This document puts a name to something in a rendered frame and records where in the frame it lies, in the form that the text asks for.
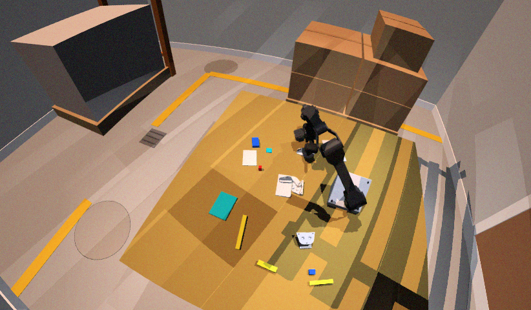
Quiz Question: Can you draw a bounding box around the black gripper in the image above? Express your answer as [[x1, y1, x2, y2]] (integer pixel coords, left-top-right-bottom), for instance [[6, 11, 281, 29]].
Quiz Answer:
[[303, 123, 318, 156]]

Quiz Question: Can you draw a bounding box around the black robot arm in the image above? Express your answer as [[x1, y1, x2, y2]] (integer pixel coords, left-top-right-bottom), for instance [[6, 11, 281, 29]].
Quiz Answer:
[[294, 104, 367, 212]]

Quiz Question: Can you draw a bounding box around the teal flat rectangular plate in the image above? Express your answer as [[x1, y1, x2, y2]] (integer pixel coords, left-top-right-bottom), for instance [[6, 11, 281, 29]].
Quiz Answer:
[[209, 192, 238, 220]]

